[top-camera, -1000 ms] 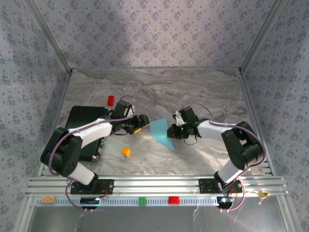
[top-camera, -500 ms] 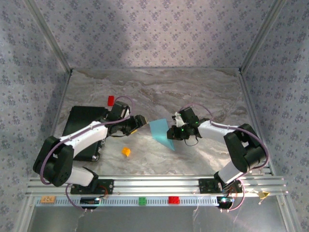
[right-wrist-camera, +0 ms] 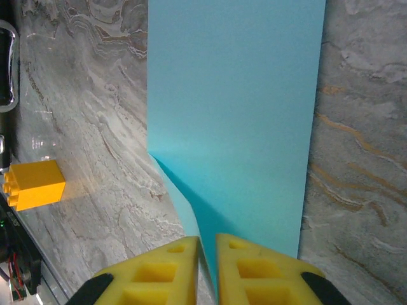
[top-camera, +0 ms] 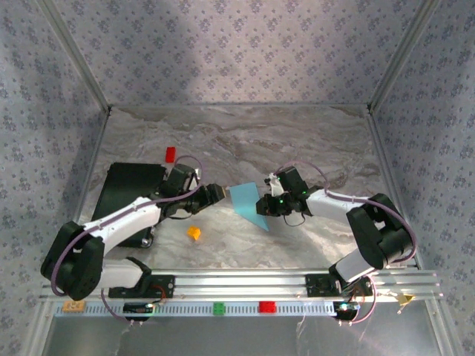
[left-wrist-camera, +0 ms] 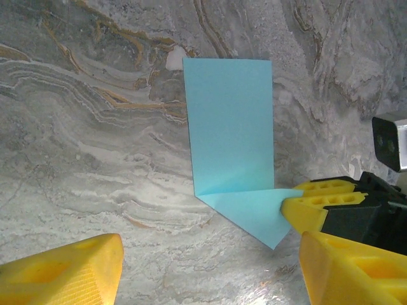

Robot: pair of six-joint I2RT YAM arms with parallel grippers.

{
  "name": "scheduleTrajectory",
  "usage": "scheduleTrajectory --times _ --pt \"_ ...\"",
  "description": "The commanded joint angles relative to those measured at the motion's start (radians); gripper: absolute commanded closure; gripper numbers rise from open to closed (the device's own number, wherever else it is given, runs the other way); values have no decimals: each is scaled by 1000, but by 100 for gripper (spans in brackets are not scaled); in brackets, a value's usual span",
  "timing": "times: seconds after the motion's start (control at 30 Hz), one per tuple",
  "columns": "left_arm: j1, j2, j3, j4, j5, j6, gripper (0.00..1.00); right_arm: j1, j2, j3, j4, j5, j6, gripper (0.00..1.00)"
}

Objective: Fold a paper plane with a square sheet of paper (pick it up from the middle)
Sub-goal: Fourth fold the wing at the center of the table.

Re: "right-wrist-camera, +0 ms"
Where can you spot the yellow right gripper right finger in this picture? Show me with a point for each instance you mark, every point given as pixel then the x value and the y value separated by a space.
pixel 267 279

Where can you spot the light blue paper sheet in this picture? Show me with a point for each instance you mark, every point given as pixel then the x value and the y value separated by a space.
pixel 235 95

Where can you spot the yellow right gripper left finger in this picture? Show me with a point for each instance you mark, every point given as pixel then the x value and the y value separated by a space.
pixel 152 279

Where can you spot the black flat case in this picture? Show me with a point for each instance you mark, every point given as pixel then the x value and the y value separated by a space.
pixel 4 63

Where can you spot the orange-yellow toy brick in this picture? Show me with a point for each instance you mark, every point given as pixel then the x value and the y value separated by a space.
pixel 35 184

